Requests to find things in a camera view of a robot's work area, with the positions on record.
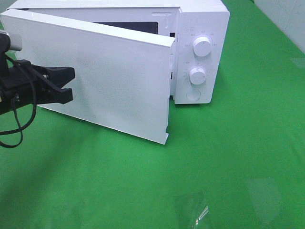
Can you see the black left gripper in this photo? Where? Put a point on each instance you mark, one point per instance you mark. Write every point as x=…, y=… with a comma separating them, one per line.
x=19, y=80

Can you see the clear tape patch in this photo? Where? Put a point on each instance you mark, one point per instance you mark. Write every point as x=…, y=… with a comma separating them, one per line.
x=191, y=210

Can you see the white microwave oven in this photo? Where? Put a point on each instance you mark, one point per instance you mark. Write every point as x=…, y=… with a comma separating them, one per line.
x=151, y=21

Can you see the white microwave door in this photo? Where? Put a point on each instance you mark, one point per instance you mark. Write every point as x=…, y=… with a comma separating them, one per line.
x=122, y=77

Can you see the white microwave knob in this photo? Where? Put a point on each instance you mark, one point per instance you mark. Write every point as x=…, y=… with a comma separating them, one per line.
x=197, y=76
x=202, y=46

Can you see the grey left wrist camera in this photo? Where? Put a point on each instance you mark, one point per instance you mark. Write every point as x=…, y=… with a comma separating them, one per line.
x=15, y=40

